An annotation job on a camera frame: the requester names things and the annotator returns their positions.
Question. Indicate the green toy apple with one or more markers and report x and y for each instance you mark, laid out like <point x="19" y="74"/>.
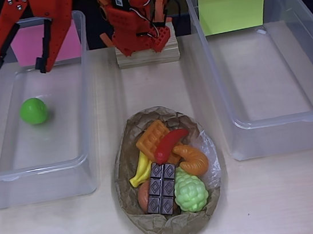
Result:
<point x="33" y="111"/>

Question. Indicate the clear plastic film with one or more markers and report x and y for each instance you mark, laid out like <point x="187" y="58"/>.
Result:
<point x="212" y="170"/>

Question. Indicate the yellow-green paper label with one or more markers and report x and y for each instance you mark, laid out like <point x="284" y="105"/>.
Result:
<point x="232" y="11"/>

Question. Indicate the orange toy waffle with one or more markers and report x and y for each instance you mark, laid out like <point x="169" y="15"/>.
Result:
<point x="151" y="140"/>

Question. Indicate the wooden base block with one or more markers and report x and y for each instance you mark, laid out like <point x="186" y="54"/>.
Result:
<point x="148" y="57"/>

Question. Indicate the yellow toy banana bunch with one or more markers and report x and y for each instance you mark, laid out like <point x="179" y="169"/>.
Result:
<point x="141" y="169"/>

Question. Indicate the pink paper label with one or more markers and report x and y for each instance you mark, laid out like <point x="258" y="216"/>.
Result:
<point x="31" y="44"/>

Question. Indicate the light green toy grapes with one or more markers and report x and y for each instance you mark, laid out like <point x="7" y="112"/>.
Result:
<point x="189" y="193"/>

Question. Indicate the red robot arm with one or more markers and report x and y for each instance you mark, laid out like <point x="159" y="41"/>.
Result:
<point x="127" y="25"/>

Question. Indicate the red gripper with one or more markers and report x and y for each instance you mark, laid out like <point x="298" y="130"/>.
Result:
<point x="33" y="7"/>

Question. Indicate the crumpled brown paper bag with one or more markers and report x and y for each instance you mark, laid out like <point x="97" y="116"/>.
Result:
<point x="171" y="230"/>

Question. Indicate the orange toy croissant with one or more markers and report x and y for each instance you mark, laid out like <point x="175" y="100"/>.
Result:
<point x="195" y="161"/>

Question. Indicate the red toy chili pepper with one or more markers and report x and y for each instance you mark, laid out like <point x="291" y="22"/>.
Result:
<point x="168" y="142"/>

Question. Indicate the brown toy chocolate bar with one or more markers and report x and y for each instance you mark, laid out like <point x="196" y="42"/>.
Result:
<point x="160" y="188"/>

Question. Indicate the clear plastic bin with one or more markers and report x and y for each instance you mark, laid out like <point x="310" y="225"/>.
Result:
<point x="46" y="137"/>
<point x="270" y="79"/>

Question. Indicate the brown toy donut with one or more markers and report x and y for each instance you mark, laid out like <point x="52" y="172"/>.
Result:
<point x="143" y="196"/>

